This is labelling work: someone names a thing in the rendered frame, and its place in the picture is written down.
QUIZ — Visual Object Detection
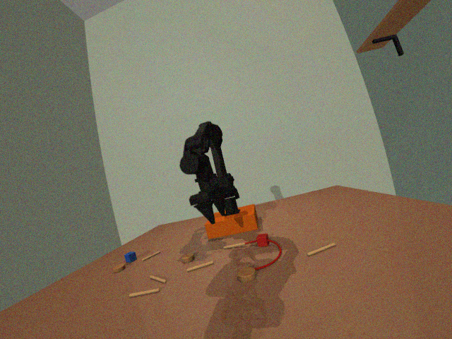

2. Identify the brown flat disc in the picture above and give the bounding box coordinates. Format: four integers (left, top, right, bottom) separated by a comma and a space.
182, 253, 195, 263
113, 263, 126, 273

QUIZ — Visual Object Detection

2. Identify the small blue block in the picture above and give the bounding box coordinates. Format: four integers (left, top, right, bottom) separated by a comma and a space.
124, 251, 137, 263

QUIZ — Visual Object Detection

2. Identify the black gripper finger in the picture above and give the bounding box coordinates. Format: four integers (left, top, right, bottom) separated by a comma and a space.
212, 193, 228, 216
194, 200, 215, 224

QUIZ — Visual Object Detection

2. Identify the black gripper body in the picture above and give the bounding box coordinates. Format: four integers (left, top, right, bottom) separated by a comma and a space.
189, 171, 228, 206

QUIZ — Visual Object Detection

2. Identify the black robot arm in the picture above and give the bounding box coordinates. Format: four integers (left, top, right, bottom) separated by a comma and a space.
180, 121, 240, 216

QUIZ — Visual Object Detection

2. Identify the round wooden button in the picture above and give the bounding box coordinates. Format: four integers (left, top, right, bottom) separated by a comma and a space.
237, 267, 256, 282

